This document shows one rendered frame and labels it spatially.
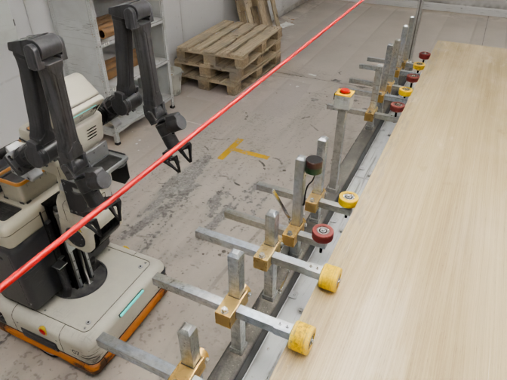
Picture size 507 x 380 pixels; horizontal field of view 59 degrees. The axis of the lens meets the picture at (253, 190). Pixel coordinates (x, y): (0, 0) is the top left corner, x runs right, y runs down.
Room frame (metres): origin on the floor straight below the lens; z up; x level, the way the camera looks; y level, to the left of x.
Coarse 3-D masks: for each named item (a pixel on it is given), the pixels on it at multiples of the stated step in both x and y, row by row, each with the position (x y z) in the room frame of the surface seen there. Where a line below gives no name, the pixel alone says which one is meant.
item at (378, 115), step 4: (328, 104) 2.54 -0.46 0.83; (332, 104) 2.54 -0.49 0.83; (328, 108) 2.54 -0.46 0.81; (332, 108) 2.53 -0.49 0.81; (352, 108) 2.49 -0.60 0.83; (356, 108) 2.49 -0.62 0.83; (348, 112) 2.48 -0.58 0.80; (352, 112) 2.47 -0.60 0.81; (356, 112) 2.46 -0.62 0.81; (360, 112) 2.45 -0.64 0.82; (364, 112) 2.44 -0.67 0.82; (376, 112) 2.43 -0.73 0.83; (380, 112) 2.43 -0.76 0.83; (376, 116) 2.41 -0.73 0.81; (380, 116) 2.40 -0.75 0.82; (384, 116) 2.39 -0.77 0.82; (388, 116) 2.38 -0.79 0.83; (392, 116) 2.38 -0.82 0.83; (384, 120) 2.39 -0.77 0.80; (388, 120) 2.38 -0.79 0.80; (392, 120) 2.36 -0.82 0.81; (396, 120) 2.35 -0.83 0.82
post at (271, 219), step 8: (272, 216) 1.11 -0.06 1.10; (272, 224) 1.11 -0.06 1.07; (272, 232) 1.11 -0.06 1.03; (272, 240) 1.11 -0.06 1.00; (272, 264) 1.10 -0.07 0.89; (264, 272) 1.12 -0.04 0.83; (272, 272) 1.10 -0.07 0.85; (264, 280) 1.12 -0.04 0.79; (272, 280) 1.10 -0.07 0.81; (264, 288) 1.12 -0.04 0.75; (272, 288) 1.10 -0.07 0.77; (272, 296) 1.11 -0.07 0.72
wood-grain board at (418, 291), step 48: (480, 48) 3.40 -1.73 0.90; (432, 96) 2.51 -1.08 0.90; (480, 96) 2.51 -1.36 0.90; (432, 144) 1.92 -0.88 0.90; (480, 144) 1.92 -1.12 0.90; (384, 192) 1.51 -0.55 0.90; (432, 192) 1.51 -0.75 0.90; (480, 192) 1.51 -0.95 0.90; (384, 240) 1.21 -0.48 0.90; (432, 240) 1.21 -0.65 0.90; (480, 240) 1.21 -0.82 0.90; (384, 288) 0.98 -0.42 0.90; (432, 288) 0.98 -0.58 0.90; (480, 288) 0.98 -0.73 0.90; (336, 336) 0.80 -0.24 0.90; (384, 336) 0.80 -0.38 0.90; (432, 336) 0.80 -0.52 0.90; (480, 336) 0.80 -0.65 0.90
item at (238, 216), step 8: (224, 216) 1.43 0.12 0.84; (232, 216) 1.41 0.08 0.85; (240, 216) 1.40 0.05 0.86; (248, 216) 1.40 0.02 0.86; (256, 216) 1.40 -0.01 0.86; (248, 224) 1.38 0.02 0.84; (256, 224) 1.37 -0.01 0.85; (264, 224) 1.35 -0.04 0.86; (280, 224) 1.35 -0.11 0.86; (280, 232) 1.32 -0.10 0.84; (304, 232) 1.30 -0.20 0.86; (304, 240) 1.28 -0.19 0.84; (312, 240) 1.26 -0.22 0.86
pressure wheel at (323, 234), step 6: (312, 228) 1.27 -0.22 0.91; (318, 228) 1.27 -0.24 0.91; (324, 228) 1.27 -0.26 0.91; (330, 228) 1.27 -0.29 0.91; (312, 234) 1.25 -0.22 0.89; (318, 234) 1.24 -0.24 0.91; (324, 234) 1.24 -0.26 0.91; (330, 234) 1.24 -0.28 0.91; (318, 240) 1.23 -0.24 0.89; (324, 240) 1.22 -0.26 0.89; (330, 240) 1.23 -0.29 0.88
